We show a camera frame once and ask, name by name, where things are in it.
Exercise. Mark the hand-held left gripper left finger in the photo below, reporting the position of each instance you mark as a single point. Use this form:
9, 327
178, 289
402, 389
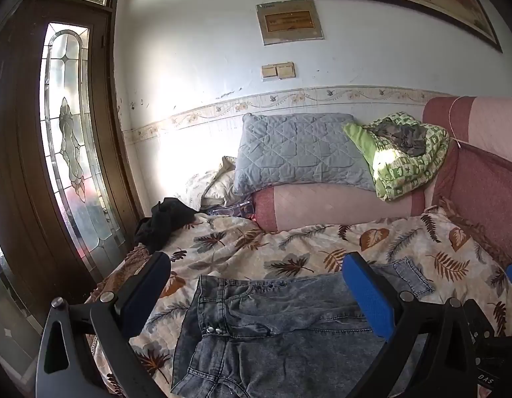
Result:
153, 275

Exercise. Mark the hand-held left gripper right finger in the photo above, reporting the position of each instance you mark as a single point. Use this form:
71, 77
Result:
370, 294

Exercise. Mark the blue denim pants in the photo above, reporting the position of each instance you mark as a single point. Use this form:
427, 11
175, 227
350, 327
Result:
281, 323

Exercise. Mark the brown ruffled bed cover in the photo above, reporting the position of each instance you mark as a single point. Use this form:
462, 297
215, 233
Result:
123, 269

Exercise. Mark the black cloth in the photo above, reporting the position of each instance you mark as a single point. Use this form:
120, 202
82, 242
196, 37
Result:
162, 224

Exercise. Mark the leaf print blanket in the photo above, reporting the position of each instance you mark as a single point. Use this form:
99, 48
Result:
305, 240

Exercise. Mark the clear plastic packet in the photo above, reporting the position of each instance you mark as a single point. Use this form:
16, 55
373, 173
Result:
231, 210

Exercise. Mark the cream floral pillow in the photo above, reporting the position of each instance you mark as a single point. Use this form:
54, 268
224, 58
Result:
210, 182

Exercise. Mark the green printed quilt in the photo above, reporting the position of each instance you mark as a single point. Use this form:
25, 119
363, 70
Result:
405, 174

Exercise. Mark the grey quilted pillow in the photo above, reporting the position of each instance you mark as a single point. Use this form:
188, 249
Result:
297, 153

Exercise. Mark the grey crumpled cloth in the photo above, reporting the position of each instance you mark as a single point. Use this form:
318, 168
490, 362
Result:
399, 137

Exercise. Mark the wooden stained glass door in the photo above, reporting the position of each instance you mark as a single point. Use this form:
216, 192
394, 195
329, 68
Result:
28, 174

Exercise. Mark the beige wall switch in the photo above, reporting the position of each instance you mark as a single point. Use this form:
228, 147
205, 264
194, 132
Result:
269, 72
286, 70

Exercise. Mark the framed wall plaque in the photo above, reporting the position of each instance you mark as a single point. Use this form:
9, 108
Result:
290, 21

